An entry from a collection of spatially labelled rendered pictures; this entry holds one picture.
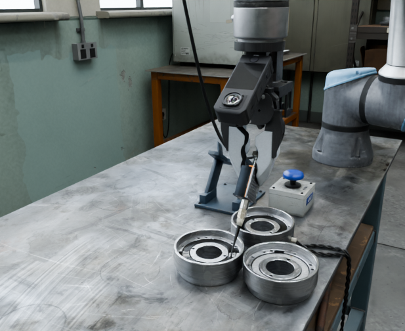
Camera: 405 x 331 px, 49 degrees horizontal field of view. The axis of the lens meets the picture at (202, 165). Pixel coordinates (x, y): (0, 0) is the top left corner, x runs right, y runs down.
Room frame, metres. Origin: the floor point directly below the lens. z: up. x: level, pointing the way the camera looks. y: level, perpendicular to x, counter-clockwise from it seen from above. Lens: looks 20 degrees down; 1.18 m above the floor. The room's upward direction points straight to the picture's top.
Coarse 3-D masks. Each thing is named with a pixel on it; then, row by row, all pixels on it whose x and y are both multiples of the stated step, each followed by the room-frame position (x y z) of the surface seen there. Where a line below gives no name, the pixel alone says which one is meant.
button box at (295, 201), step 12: (288, 180) 0.83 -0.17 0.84; (276, 192) 0.78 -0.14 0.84; (288, 192) 0.77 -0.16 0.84; (300, 192) 0.77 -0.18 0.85; (312, 192) 0.80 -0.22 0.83; (276, 204) 0.78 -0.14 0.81; (288, 204) 0.77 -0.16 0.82; (300, 204) 0.76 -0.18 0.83; (312, 204) 0.81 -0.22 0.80; (300, 216) 0.76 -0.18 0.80
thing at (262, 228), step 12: (276, 216) 0.70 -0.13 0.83; (288, 216) 0.68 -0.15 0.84; (252, 228) 0.68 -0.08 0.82; (264, 228) 0.68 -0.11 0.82; (276, 228) 0.66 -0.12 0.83; (288, 228) 0.66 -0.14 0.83; (252, 240) 0.62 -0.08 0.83; (264, 240) 0.61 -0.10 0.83; (276, 240) 0.62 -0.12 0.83; (288, 240) 0.63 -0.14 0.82
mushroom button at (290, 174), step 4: (284, 172) 0.80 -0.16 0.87; (288, 172) 0.80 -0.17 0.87; (292, 172) 0.80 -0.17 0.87; (296, 172) 0.80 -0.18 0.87; (300, 172) 0.80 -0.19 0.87; (284, 176) 0.79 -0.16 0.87; (288, 176) 0.79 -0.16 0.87; (292, 176) 0.78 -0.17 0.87; (296, 176) 0.78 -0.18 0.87; (300, 176) 0.79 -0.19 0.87; (292, 180) 0.78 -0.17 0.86; (296, 180) 0.78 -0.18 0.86; (292, 184) 0.80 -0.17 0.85
